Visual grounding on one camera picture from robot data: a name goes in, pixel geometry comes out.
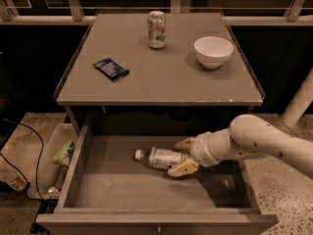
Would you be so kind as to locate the white ceramic bowl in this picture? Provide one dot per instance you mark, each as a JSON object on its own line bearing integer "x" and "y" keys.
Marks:
{"x": 212, "y": 52}

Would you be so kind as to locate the blue plastic bottle white cap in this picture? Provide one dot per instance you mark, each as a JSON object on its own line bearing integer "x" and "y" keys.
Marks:
{"x": 159, "y": 158}

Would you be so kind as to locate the white green soda can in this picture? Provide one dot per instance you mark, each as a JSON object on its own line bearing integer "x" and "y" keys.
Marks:
{"x": 156, "y": 29}

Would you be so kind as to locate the green bag in bin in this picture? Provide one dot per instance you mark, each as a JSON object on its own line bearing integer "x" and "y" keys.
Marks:
{"x": 63, "y": 156}

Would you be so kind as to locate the small colourful packet on floor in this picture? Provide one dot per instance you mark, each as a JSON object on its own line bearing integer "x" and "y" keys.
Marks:
{"x": 14, "y": 180}

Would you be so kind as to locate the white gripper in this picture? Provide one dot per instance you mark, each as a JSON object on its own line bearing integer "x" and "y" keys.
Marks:
{"x": 200, "y": 150}

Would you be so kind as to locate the clear plastic bin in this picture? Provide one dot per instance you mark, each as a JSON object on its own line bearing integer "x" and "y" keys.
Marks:
{"x": 51, "y": 176}

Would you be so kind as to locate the open grey top drawer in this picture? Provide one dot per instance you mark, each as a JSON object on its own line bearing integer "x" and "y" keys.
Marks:
{"x": 106, "y": 192}

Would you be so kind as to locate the metal railing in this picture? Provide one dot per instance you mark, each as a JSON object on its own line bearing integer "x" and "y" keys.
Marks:
{"x": 234, "y": 12}

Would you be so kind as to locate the dark blue snack packet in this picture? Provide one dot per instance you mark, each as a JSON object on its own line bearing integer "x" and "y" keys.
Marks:
{"x": 110, "y": 69}

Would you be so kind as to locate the grey wooden cabinet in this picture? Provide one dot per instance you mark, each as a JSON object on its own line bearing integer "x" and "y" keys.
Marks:
{"x": 170, "y": 76}

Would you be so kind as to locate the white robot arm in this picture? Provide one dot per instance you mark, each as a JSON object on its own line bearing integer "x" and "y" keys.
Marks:
{"x": 247, "y": 137}

